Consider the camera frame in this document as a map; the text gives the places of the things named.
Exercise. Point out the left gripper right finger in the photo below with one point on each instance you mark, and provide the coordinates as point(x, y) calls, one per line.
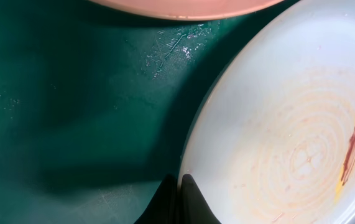
point(193, 206)

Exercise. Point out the teal plastic tray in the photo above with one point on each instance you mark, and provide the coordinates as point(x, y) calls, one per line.
point(96, 104)

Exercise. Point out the light blue plate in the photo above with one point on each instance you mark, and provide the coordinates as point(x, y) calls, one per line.
point(275, 140)

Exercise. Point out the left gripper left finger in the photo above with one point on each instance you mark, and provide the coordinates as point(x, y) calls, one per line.
point(161, 208)

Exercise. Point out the white pink plate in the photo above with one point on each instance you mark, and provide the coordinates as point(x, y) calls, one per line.
point(188, 10)

